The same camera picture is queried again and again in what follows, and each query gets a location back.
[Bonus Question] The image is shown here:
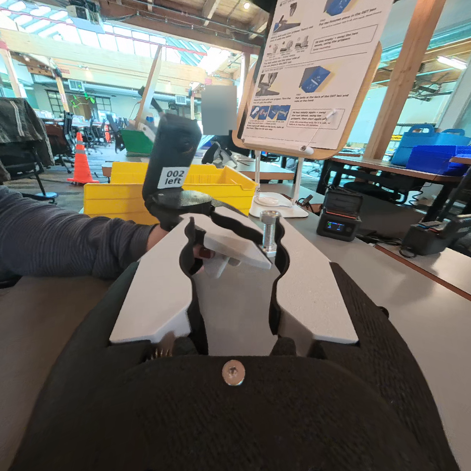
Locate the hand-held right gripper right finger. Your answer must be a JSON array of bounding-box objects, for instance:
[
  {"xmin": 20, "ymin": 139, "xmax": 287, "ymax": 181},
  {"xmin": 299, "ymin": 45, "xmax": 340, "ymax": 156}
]
[{"xmin": 270, "ymin": 217, "xmax": 359, "ymax": 357}]

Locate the black power station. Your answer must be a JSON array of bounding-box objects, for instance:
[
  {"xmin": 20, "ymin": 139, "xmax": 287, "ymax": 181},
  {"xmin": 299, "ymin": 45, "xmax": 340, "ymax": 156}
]
[
  {"xmin": 316, "ymin": 188, "xmax": 364, "ymax": 242},
  {"xmin": 400, "ymin": 211, "xmax": 471, "ymax": 258}
]

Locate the orange traffic cone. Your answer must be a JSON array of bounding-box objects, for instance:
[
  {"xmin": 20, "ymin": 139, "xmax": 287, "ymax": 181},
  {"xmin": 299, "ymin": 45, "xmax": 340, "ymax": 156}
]
[{"xmin": 67, "ymin": 132, "xmax": 100, "ymax": 184}]

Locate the thin wooden stick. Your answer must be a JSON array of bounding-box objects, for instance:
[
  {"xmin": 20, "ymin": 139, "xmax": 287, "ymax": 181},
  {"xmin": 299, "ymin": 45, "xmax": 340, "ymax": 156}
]
[{"xmin": 136, "ymin": 44, "xmax": 163, "ymax": 127}]

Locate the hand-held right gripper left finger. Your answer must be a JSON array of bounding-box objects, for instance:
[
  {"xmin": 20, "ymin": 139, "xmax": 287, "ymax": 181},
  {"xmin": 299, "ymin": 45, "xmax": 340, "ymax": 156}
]
[{"xmin": 109, "ymin": 216, "xmax": 208, "ymax": 355}]

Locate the black swivel office chair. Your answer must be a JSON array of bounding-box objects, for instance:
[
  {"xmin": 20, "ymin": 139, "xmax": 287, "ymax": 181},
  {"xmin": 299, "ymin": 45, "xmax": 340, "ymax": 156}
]
[{"xmin": 0, "ymin": 97, "xmax": 57, "ymax": 205}]

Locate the wood edged desk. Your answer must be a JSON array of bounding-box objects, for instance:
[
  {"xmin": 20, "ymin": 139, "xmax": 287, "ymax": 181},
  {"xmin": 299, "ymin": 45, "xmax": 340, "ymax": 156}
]
[{"xmin": 103, "ymin": 153, "xmax": 295, "ymax": 183}]

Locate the blue tote with handles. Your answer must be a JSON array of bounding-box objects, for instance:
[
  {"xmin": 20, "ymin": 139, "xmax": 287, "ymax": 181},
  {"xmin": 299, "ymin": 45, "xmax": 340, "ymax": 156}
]
[{"xmin": 390, "ymin": 124, "xmax": 471, "ymax": 166}]

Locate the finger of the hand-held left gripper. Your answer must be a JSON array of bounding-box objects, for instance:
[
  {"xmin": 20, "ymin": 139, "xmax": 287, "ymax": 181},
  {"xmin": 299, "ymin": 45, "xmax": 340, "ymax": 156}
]
[
  {"xmin": 202, "ymin": 230, "xmax": 274, "ymax": 279},
  {"xmin": 210, "ymin": 207, "xmax": 265, "ymax": 241}
]

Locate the brown top office desk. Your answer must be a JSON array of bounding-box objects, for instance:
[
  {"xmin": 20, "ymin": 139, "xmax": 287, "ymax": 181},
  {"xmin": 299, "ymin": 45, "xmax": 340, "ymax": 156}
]
[{"xmin": 316, "ymin": 155, "xmax": 471, "ymax": 218}]

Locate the black cable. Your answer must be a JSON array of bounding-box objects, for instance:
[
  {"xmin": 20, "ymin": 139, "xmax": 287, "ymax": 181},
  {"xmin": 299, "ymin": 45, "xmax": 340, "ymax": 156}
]
[{"xmin": 359, "ymin": 231, "xmax": 403, "ymax": 248}]

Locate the wooden board with instruction sheet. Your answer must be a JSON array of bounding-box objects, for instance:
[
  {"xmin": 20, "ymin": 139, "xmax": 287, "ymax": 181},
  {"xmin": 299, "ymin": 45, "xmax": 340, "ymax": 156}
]
[{"xmin": 232, "ymin": 0, "xmax": 393, "ymax": 160}]

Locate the grey striped jacket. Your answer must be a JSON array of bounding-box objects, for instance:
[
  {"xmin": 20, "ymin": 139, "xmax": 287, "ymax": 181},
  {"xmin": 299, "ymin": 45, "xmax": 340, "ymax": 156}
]
[{"xmin": 0, "ymin": 97, "xmax": 55, "ymax": 181}]

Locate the steel hex bolt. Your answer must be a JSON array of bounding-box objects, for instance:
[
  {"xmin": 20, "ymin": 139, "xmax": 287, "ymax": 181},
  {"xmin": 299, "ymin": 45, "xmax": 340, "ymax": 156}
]
[{"xmin": 261, "ymin": 220, "xmax": 278, "ymax": 257}]

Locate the green plastic bin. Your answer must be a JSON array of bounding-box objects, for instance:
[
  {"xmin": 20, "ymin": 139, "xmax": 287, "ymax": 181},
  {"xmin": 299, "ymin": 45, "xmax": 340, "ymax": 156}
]
[{"xmin": 121, "ymin": 127, "xmax": 155, "ymax": 155}]

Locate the black and white handheld device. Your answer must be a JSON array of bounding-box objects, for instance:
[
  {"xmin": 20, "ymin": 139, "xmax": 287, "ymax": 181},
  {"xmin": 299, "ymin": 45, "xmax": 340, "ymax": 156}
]
[{"xmin": 202, "ymin": 142, "xmax": 238, "ymax": 168}]

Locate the blue plastic bin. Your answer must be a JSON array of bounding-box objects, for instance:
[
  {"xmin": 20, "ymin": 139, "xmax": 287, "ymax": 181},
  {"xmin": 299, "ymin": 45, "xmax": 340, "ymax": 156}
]
[{"xmin": 406, "ymin": 145, "xmax": 471, "ymax": 176}]

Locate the person's left forearm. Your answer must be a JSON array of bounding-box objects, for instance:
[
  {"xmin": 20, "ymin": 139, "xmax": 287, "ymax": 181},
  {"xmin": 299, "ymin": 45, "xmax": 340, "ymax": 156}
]
[{"xmin": 0, "ymin": 186, "xmax": 159, "ymax": 280}]

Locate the yellow plastic bin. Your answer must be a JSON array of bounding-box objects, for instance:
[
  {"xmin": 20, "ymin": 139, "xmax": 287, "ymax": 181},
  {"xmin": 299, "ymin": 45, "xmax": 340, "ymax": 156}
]
[{"xmin": 84, "ymin": 161, "xmax": 258, "ymax": 226}]

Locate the ceiling mounted projector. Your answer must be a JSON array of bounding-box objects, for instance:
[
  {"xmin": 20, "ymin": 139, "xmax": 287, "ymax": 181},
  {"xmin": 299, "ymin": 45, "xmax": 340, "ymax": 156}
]
[{"xmin": 66, "ymin": 4, "xmax": 102, "ymax": 34}]

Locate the light wooden post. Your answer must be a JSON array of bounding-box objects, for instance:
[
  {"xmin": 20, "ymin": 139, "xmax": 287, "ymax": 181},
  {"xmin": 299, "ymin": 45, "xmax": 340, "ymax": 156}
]
[{"xmin": 362, "ymin": 0, "xmax": 447, "ymax": 159}]

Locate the person's left hand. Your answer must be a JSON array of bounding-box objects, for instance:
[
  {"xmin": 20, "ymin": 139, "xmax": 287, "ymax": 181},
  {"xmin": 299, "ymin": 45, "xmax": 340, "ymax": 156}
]
[{"xmin": 147, "ymin": 224, "xmax": 216, "ymax": 274}]

